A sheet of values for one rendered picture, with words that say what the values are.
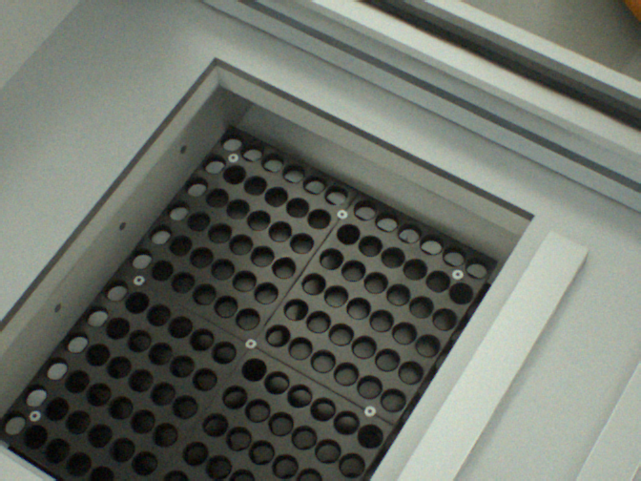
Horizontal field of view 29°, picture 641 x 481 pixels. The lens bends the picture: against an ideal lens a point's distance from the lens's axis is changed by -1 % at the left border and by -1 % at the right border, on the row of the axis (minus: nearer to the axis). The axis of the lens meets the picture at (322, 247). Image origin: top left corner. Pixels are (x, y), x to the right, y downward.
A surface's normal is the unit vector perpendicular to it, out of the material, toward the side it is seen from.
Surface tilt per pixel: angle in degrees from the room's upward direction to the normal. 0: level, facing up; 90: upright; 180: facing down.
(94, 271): 90
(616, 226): 0
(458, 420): 0
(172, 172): 90
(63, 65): 0
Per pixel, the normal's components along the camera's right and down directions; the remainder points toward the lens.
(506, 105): -0.53, 0.75
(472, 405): -0.04, -0.48
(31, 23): 0.85, 0.45
